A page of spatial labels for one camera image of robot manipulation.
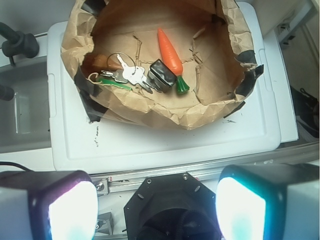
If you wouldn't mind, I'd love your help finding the brown leather key fob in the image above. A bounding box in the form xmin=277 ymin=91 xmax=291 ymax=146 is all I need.
xmin=92 ymin=54 xmax=123 ymax=71

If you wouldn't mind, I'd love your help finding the clear plastic bin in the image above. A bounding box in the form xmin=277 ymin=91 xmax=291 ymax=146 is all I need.
xmin=0 ymin=56 xmax=51 ymax=154

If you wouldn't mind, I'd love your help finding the black clamp knob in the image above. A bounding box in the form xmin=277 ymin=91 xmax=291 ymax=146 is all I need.
xmin=0 ymin=22 xmax=40 ymax=67

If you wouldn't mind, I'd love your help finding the brown paper bag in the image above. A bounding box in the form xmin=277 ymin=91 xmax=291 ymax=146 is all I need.
xmin=61 ymin=0 xmax=264 ymax=130

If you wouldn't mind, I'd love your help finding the green plastic key tag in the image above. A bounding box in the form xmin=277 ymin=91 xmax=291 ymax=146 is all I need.
xmin=87 ymin=72 xmax=133 ymax=91

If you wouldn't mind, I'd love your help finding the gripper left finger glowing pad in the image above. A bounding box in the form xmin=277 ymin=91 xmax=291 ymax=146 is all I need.
xmin=0 ymin=170 xmax=98 ymax=240

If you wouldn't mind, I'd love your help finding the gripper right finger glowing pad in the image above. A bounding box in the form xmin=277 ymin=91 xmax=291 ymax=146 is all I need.
xmin=215 ymin=163 xmax=320 ymax=240

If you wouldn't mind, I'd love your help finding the black box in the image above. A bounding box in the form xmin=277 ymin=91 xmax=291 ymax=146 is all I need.
xmin=147 ymin=59 xmax=177 ymax=93

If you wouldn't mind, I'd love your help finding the silver key bunch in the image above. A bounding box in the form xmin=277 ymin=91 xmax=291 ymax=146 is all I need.
xmin=100 ymin=52 xmax=153 ymax=94

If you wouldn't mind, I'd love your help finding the metal corner bracket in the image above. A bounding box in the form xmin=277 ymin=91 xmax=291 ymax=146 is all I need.
xmin=95 ymin=212 xmax=114 ymax=235

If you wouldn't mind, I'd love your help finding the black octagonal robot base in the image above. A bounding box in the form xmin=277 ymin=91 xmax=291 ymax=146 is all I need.
xmin=123 ymin=172 xmax=222 ymax=240

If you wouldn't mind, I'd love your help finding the orange toy carrot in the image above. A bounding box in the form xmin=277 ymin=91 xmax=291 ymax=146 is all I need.
xmin=157 ymin=28 xmax=190 ymax=95

